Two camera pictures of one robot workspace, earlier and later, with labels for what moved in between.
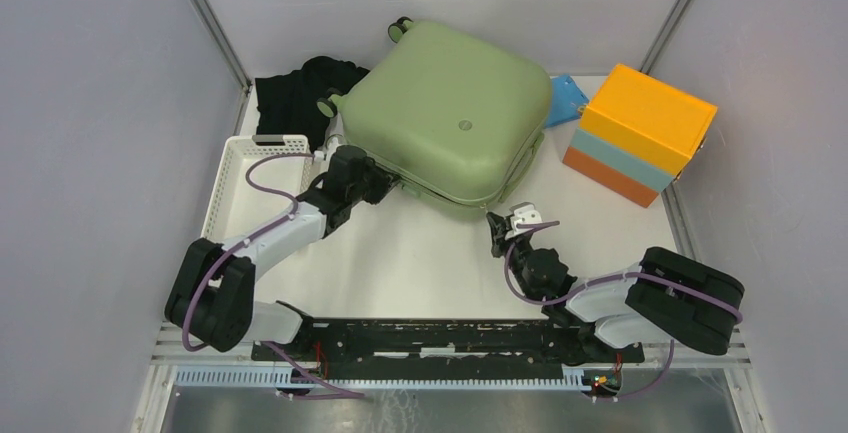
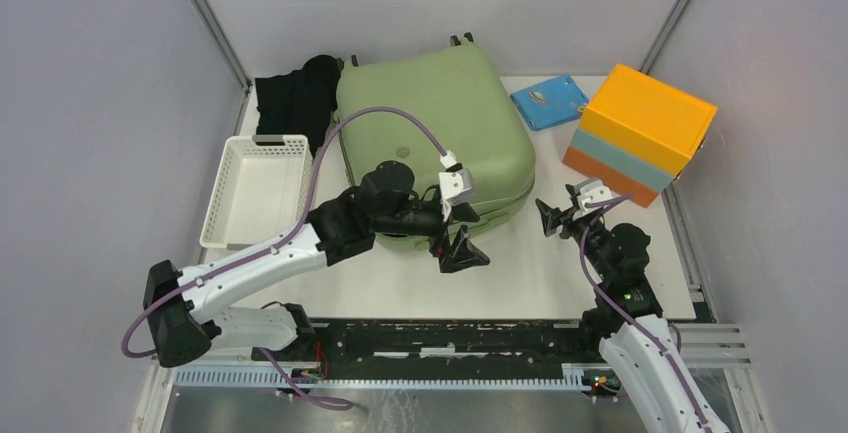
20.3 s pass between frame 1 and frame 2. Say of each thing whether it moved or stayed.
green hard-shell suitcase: moved
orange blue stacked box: stayed
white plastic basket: stayed
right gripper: moved
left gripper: moved
